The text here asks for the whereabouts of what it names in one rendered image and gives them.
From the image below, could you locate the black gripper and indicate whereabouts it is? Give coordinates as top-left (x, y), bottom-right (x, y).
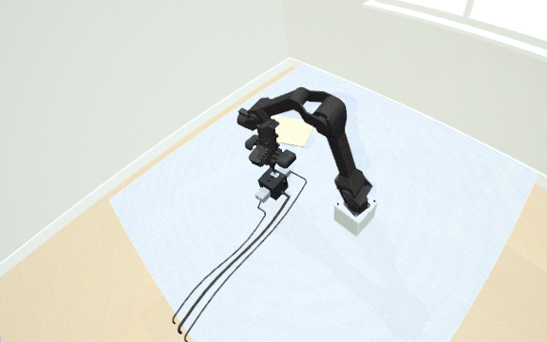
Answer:
top-left (244, 133), bottom-right (296, 169)

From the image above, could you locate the cream flat rectangular mat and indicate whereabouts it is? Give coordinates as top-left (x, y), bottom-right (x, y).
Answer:
top-left (271, 116), bottom-right (314, 147)

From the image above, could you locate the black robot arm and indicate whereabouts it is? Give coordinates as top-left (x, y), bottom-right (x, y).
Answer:
top-left (236, 86), bottom-right (373, 218)

